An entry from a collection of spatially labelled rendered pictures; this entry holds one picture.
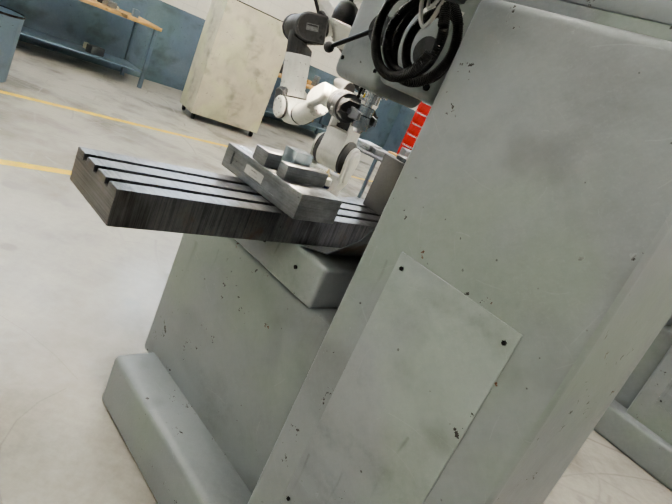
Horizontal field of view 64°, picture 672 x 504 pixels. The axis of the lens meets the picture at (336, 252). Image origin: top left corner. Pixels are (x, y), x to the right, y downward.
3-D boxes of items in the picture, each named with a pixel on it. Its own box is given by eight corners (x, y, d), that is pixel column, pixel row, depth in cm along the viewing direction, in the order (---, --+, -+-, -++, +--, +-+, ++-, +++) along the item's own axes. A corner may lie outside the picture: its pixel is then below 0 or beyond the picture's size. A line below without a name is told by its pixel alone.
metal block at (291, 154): (278, 165, 145) (286, 144, 143) (294, 169, 149) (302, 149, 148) (289, 173, 142) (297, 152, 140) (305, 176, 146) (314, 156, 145)
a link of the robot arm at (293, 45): (279, 51, 194) (286, 11, 191) (302, 57, 198) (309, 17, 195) (291, 51, 184) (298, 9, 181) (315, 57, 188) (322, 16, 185)
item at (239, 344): (140, 346, 199) (191, 198, 181) (214, 340, 222) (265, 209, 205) (257, 519, 149) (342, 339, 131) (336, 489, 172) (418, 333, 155)
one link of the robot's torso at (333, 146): (319, 161, 242) (365, 62, 232) (351, 178, 236) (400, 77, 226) (303, 157, 228) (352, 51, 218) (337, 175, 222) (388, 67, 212)
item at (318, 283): (213, 222, 169) (226, 187, 166) (295, 231, 195) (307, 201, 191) (307, 310, 138) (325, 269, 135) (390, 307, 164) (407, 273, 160)
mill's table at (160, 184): (69, 178, 121) (78, 145, 119) (400, 228, 211) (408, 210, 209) (106, 226, 107) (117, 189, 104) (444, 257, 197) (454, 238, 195)
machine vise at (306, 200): (220, 164, 155) (233, 128, 151) (260, 172, 166) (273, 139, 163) (292, 219, 134) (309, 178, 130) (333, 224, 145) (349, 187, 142)
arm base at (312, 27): (285, 49, 197) (279, 15, 192) (317, 43, 201) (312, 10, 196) (300, 49, 184) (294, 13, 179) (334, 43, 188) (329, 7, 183)
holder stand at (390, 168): (362, 203, 185) (386, 149, 179) (404, 213, 199) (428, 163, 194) (383, 218, 177) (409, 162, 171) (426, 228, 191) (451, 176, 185)
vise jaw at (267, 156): (251, 157, 146) (256, 143, 144) (292, 166, 157) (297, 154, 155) (263, 166, 142) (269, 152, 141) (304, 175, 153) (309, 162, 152)
